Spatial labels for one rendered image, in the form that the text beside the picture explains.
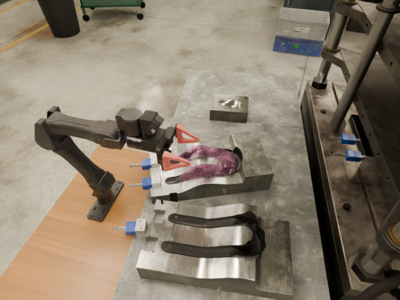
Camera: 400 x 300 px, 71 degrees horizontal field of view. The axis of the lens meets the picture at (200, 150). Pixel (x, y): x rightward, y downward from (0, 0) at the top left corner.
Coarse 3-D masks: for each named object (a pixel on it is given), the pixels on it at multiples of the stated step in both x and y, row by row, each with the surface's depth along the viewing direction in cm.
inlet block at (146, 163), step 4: (152, 156) 124; (156, 156) 124; (144, 160) 124; (148, 160) 124; (152, 160) 122; (156, 160) 122; (136, 164) 123; (140, 164) 123; (144, 164) 122; (148, 164) 122; (152, 164) 121; (156, 164) 122; (144, 168) 123; (148, 168) 123
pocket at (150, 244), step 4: (148, 236) 97; (148, 240) 99; (152, 240) 99; (156, 240) 99; (144, 244) 96; (148, 244) 98; (152, 244) 98; (156, 244) 98; (144, 248) 95; (148, 248) 97; (152, 248) 97
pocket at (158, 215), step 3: (156, 210) 105; (159, 210) 105; (162, 210) 104; (156, 213) 106; (159, 213) 106; (162, 213) 106; (153, 216) 104; (156, 216) 105; (159, 216) 105; (162, 216) 105; (153, 219) 103; (156, 219) 104; (159, 219) 104; (162, 219) 104; (156, 222) 104; (159, 222) 104
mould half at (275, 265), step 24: (216, 216) 102; (168, 240) 96; (192, 240) 96; (216, 240) 95; (240, 240) 91; (288, 240) 99; (144, 264) 90; (168, 264) 90; (192, 264) 91; (216, 264) 89; (240, 264) 86; (264, 264) 93; (288, 264) 93; (216, 288) 92; (240, 288) 89; (264, 288) 88; (288, 288) 88
